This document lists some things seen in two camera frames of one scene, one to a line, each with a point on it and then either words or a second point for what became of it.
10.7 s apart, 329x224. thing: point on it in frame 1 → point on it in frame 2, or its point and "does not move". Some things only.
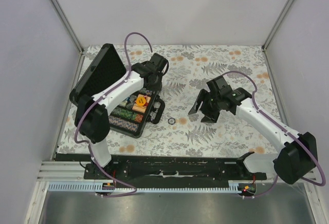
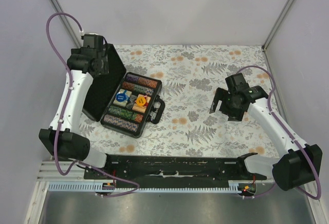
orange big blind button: (140, 101) does not move
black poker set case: (130, 116) does not move
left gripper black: (158, 87) → (105, 70)
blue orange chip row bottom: (123, 123) does not move
